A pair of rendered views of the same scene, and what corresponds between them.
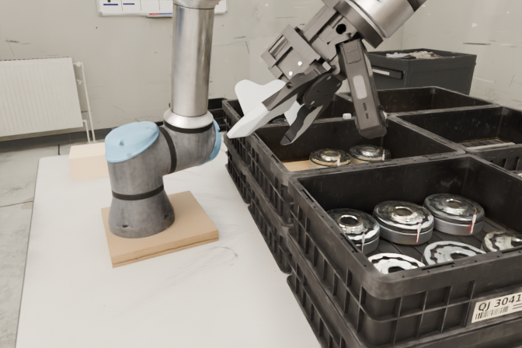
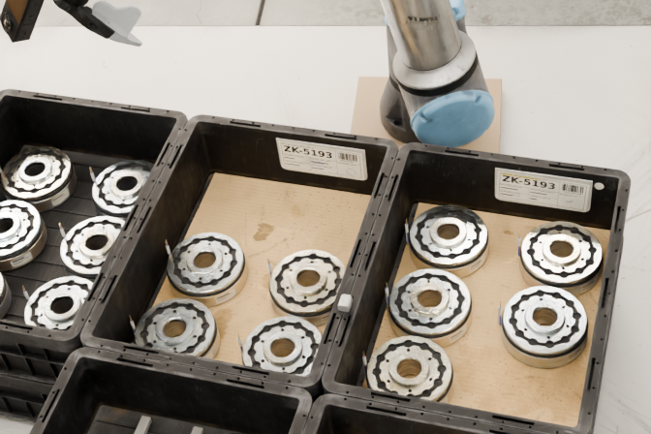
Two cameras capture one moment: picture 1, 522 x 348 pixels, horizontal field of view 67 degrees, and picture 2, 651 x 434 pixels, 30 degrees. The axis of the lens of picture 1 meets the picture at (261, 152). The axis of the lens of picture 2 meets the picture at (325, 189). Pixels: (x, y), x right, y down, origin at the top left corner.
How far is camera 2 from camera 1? 1.99 m
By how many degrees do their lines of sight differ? 98
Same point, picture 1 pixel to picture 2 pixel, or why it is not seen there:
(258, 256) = not seen: hidden behind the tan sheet
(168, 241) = (355, 126)
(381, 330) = (16, 137)
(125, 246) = (372, 89)
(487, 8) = not seen: outside the picture
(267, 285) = not seen: hidden behind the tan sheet
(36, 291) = (362, 34)
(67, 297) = (333, 54)
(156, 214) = (385, 103)
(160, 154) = (392, 48)
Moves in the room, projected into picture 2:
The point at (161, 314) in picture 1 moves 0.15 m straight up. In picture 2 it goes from (252, 113) to (238, 45)
